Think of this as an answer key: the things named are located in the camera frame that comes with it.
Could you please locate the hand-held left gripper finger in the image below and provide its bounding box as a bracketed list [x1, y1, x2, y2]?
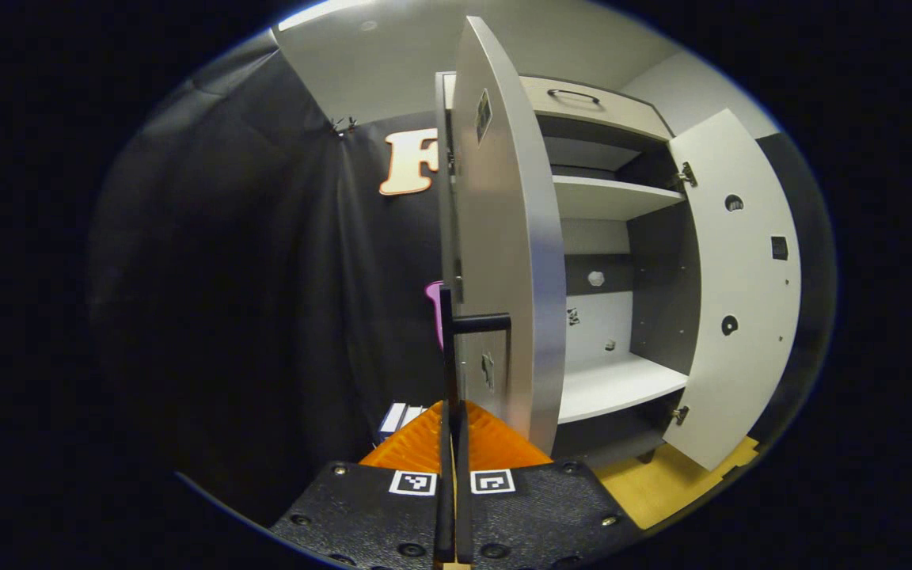
[270, 400, 456, 570]
[456, 400, 644, 570]

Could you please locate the beige double-door shoe cabinet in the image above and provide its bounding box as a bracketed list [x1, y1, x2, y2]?
[434, 70, 742, 468]

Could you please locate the beige cabinet door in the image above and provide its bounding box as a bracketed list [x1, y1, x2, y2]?
[437, 16, 568, 476]
[662, 108, 804, 473]

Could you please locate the beige cabinet drawer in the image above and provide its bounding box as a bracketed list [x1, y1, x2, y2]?
[519, 75, 675, 144]

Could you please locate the black backdrop cloth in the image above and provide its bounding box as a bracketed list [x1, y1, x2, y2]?
[88, 32, 837, 523]

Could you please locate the ceiling light panel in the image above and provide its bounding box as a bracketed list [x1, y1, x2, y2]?
[278, 0, 378, 32]

